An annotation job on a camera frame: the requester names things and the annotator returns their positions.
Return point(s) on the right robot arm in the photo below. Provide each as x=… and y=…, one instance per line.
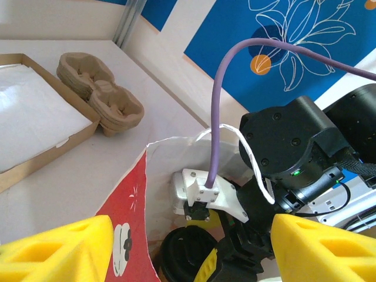
x=332, y=205

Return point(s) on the aluminium frame post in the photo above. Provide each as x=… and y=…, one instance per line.
x=129, y=17

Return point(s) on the black cup lid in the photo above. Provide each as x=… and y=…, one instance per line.
x=188, y=249

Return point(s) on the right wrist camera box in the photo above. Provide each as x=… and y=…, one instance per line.
x=226, y=196

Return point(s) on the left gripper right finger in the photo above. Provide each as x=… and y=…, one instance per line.
x=323, y=252

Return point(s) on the brown cardboard box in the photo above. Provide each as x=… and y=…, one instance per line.
x=73, y=97

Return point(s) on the red white paper bag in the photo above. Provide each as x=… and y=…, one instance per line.
x=126, y=205

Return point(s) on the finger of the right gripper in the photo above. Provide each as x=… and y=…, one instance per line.
x=208, y=267

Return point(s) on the pulp cup carrier stack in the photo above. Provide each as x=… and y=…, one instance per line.
x=117, y=117

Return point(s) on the white napkin stack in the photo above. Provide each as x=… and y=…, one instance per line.
x=29, y=117

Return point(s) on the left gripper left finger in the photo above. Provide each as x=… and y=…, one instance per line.
x=53, y=252

